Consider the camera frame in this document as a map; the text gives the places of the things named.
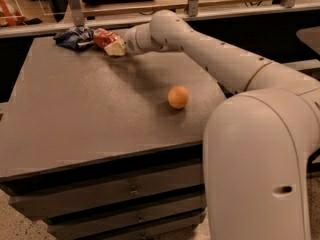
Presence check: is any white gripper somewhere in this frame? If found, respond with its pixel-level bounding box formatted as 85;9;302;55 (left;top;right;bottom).
104;27;142;56

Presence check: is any red coke can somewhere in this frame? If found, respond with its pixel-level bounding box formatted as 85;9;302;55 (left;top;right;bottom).
93;28;121;49

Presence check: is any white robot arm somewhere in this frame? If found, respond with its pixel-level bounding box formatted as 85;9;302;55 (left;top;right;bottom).
124;10;320;240

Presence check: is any blue chip bag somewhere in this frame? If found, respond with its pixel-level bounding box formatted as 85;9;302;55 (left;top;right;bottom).
54;27;94;50

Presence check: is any orange fruit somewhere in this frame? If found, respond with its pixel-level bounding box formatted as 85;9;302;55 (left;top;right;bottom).
167;86;189;109

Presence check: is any grey drawer cabinet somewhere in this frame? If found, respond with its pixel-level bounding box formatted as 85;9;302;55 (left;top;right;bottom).
0;37;224;240

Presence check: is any orange white object on shelf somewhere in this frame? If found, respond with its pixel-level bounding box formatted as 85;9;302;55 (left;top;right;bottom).
0;0;25;27

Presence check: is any metal shelf rail frame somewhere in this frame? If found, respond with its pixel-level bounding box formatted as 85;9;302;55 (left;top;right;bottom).
0;0;319;39

